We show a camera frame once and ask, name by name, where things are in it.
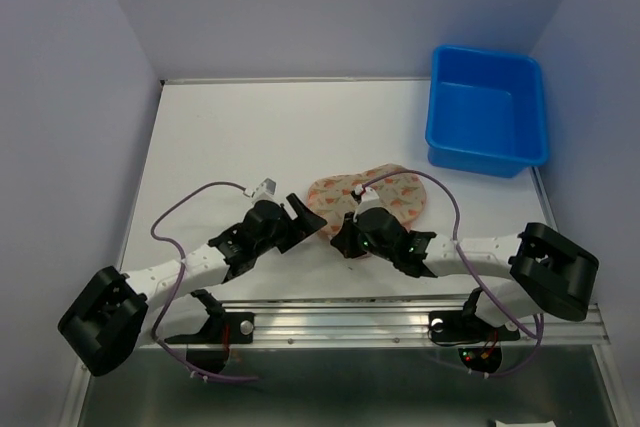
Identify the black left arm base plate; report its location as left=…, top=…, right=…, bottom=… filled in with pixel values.
left=159, top=289, right=255, bottom=346

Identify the floral mesh laundry bag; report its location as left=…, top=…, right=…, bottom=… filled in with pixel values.
left=306, top=161, right=427, bottom=261

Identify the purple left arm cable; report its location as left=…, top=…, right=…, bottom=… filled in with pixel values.
left=149, top=182, right=261, bottom=383

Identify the aluminium mounting rail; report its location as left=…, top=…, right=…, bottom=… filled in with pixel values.
left=158, top=296, right=610, bottom=350

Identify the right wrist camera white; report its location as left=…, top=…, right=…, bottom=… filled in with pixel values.
left=351, top=185, right=383, bottom=213

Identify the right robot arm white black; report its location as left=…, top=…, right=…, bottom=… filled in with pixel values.
left=331, top=207, right=599, bottom=344

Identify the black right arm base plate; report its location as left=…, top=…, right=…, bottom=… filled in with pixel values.
left=429, top=292, right=520, bottom=345

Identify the blue plastic bin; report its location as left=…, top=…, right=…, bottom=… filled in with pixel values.
left=425, top=45, right=550, bottom=178

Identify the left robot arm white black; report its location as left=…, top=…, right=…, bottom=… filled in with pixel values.
left=58, top=194, right=327, bottom=376

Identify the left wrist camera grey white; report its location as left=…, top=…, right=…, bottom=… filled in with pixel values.
left=249, top=178, right=276, bottom=203

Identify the white paper sheet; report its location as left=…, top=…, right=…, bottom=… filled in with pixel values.
left=489, top=420, right=556, bottom=427

